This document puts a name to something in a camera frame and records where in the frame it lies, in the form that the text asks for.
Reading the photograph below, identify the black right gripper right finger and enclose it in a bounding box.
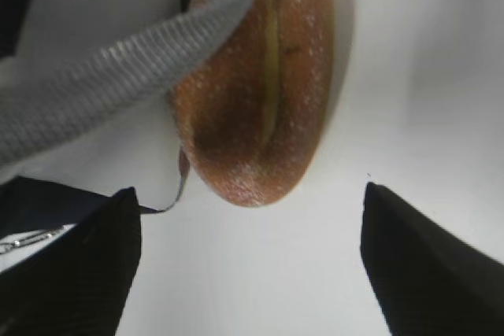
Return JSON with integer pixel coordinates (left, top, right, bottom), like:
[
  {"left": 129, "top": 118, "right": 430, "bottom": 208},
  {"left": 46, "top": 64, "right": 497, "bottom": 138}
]
[{"left": 360, "top": 182, "right": 503, "bottom": 335}]

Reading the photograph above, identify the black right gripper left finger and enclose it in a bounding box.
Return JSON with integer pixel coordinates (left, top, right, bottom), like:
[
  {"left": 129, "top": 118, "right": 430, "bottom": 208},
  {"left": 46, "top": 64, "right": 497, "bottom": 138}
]
[{"left": 1, "top": 189, "right": 142, "bottom": 335}]

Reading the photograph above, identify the navy blue lunch bag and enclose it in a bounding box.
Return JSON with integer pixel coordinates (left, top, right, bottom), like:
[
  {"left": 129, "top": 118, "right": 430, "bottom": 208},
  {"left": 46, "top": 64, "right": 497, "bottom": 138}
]
[{"left": 1, "top": 0, "right": 253, "bottom": 254}]

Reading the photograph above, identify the brown bread roll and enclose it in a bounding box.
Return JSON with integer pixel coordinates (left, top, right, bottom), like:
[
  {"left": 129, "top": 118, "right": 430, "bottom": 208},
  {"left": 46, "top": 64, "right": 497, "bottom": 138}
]
[{"left": 170, "top": 0, "right": 334, "bottom": 207}]

